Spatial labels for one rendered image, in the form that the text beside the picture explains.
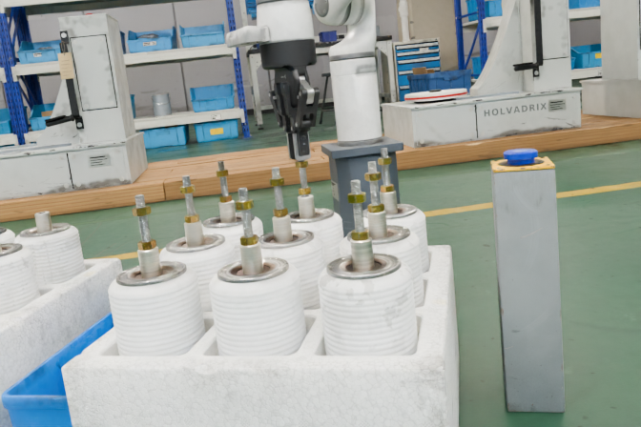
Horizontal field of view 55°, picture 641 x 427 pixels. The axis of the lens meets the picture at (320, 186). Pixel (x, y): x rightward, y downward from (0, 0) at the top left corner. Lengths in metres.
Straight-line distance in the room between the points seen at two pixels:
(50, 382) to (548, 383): 0.64
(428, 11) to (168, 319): 6.68
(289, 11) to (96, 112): 2.06
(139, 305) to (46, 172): 2.18
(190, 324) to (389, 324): 0.22
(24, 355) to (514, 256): 0.64
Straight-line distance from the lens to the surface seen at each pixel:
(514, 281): 0.80
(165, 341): 0.69
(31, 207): 2.80
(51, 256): 1.04
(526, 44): 3.16
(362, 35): 1.26
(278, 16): 0.83
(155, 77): 9.11
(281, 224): 0.76
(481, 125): 2.94
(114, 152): 2.76
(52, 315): 0.96
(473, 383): 0.94
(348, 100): 1.24
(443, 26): 7.25
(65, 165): 2.81
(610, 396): 0.93
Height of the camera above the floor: 0.44
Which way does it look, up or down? 10 degrees down
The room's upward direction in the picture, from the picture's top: 6 degrees counter-clockwise
